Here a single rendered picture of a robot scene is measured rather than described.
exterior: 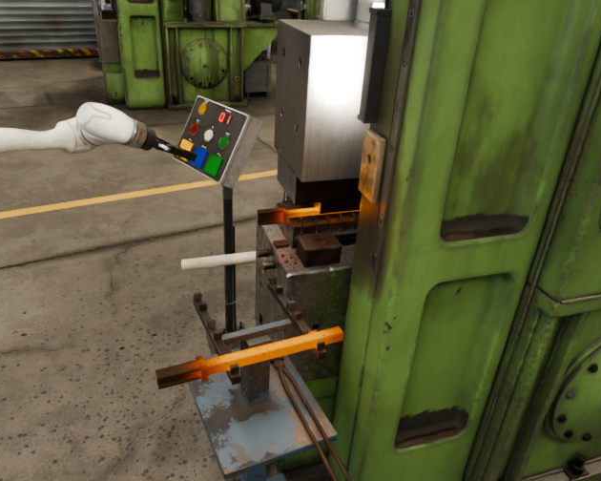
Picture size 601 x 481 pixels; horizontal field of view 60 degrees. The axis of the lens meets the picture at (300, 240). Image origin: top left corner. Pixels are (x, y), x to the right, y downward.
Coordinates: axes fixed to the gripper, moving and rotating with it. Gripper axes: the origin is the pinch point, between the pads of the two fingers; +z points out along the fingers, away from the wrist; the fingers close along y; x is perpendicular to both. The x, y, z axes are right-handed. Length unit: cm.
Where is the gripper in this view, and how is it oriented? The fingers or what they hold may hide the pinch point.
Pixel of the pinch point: (187, 155)
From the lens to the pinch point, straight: 196.3
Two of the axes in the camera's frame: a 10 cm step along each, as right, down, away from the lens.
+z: 6.0, 1.7, 7.8
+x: 4.2, -9.0, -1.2
